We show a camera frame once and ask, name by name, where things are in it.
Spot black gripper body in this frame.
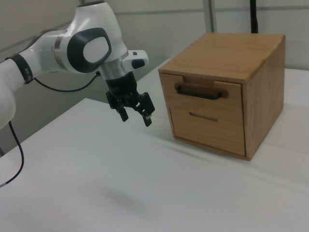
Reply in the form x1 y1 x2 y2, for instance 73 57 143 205
105 72 139 108

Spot black drawer handle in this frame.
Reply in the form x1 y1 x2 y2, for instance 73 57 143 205
175 84 223 101

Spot wooden drawer with handle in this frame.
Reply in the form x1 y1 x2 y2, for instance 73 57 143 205
160 73 244 116

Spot wooden drawer chest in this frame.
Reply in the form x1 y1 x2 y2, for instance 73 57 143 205
158 33 286 161

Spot black background pole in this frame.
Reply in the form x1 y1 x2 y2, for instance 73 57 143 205
249 0 260 34

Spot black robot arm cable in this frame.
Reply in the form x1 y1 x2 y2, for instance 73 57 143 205
0 71 101 188

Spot wooden drawer without handle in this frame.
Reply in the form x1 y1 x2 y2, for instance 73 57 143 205
169 107 247 156

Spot grey upright partition post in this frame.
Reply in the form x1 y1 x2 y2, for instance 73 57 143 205
207 0 217 33

